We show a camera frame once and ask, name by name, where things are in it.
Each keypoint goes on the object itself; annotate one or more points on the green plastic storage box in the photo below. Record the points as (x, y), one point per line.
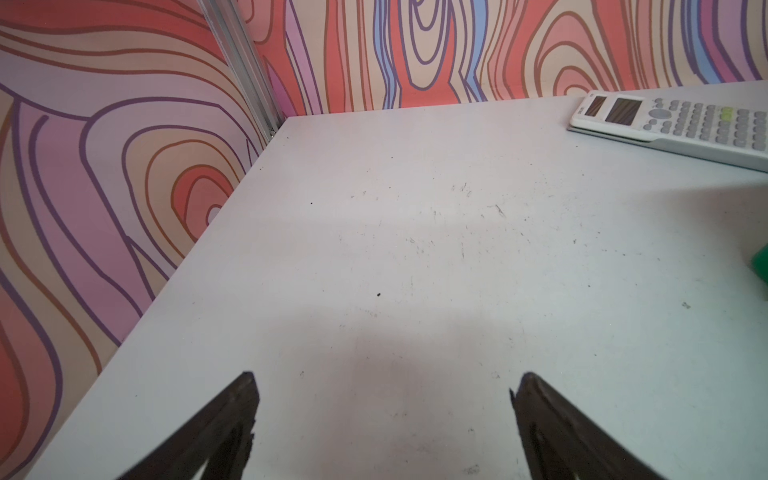
(759, 264)

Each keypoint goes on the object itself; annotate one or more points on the aluminium frame post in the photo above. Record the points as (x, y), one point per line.
(229, 29)

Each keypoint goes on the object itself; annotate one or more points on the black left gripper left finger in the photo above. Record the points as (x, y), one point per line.
(215, 443)

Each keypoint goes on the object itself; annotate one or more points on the white calculator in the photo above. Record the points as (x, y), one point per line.
(722, 134)

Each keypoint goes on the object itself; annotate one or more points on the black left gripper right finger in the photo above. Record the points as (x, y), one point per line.
(561, 442)

